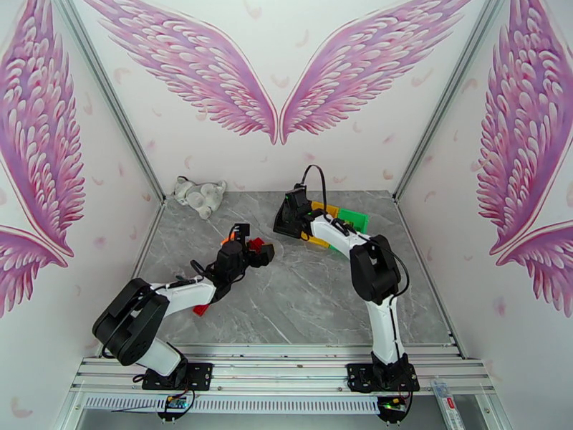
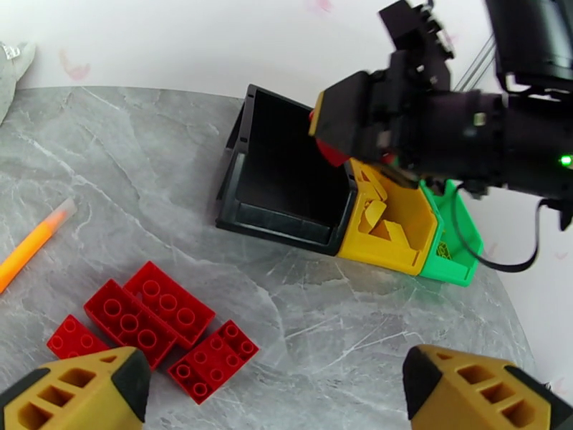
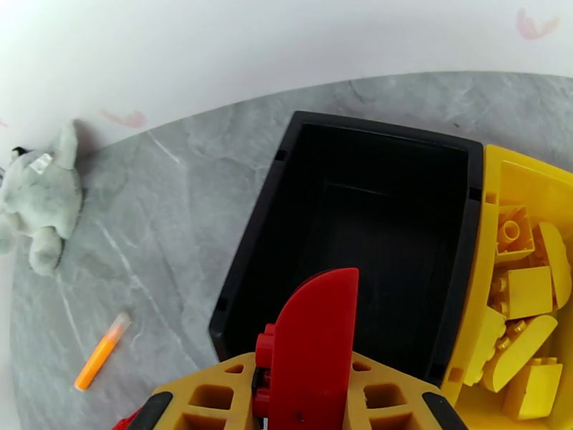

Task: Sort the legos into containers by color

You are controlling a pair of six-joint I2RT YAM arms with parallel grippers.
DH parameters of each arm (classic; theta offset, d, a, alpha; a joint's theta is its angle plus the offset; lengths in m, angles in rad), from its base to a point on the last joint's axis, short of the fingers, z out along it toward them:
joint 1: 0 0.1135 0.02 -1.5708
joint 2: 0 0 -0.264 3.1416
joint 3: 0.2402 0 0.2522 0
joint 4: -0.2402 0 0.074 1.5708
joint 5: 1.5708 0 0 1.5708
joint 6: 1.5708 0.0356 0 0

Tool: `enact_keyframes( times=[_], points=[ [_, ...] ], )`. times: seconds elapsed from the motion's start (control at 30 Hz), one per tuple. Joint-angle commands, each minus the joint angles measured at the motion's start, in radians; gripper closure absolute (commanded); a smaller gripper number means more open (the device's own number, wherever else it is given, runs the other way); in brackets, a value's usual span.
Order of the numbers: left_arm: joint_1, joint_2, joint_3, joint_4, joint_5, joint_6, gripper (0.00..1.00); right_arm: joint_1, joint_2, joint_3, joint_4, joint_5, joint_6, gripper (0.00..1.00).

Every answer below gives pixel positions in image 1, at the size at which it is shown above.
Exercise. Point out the grey white plush toy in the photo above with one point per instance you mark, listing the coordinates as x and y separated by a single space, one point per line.
200 198

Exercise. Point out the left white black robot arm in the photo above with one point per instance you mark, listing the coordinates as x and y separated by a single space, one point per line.
188 294

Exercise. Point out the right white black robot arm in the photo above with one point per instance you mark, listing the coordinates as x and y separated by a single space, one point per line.
335 234

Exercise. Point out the orange marker pen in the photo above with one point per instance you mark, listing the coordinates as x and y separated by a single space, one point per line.
227 239

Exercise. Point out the yellow plastic bin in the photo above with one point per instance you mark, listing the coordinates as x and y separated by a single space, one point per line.
321 206

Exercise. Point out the black plastic bin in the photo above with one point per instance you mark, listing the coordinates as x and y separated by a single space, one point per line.
283 222

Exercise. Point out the green plastic bin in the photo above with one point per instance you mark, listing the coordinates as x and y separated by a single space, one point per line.
356 217

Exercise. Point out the long red lego brick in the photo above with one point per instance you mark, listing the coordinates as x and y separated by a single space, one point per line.
201 310

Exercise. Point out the small controller circuit board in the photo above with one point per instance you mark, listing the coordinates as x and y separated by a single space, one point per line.
394 404
174 403

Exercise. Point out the white tag with red label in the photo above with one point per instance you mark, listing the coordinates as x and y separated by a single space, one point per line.
444 395

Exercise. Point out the aluminium table edge rail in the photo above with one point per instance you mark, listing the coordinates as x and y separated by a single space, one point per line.
425 272
141 258

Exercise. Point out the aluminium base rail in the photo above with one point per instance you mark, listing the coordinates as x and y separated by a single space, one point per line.
277 366

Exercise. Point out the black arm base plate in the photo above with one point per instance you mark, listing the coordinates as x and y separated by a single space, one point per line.
199 375
358 377

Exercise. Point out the aluminium frame post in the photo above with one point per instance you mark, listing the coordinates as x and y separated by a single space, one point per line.
447 99
112 99

